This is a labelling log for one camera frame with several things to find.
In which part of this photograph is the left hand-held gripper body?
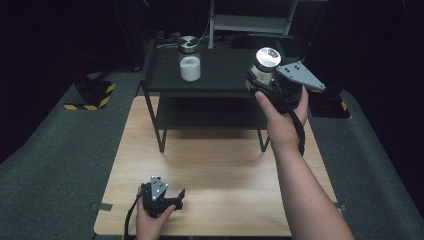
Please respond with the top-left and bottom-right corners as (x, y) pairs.
(141, 175), (178, 219)

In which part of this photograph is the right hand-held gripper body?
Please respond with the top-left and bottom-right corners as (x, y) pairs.
(266, 60), (326, 115)

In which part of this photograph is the black two-tier metal rack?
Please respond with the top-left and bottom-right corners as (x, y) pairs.
(141, 36), (312, 154)

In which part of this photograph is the person's left hand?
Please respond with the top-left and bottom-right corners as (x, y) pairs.
(135, 186), (177, 240)

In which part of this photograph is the person's right hand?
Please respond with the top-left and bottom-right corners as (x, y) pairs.
(254, 85), (310, 151)

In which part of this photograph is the black yellow striped block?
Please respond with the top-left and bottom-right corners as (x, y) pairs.
(308, 88), (352, 120)
(63, 78), (117, 112)

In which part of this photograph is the grey metal stand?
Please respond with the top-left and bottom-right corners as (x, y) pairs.
(207, 0), (329, 50)

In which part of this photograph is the grey carpet mat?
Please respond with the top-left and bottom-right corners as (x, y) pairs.
(0, 69), (424, 240)

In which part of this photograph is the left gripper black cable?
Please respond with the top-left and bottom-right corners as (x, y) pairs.
(123, 184), (148, 240)

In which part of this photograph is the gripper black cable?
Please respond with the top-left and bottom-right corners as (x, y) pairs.
(123, 184), (148, 240)
(271, 79), (307, 157)

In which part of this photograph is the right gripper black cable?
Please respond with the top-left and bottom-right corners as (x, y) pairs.
(271, 79), (307, 157)

